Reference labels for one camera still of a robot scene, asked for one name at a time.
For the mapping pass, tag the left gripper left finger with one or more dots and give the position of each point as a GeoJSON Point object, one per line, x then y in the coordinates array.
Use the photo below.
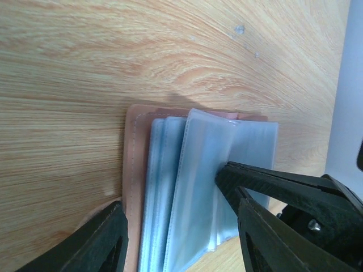
{"type": "Point", "coordinates": [99, 245]}

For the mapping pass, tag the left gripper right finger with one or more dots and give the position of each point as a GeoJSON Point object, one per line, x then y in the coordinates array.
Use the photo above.
{"type": "Point", "coordinates": [268, 244]}

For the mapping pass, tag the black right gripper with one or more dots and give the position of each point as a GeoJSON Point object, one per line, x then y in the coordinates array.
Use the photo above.
{"type": "Point", "coordinates": [320, 209]}

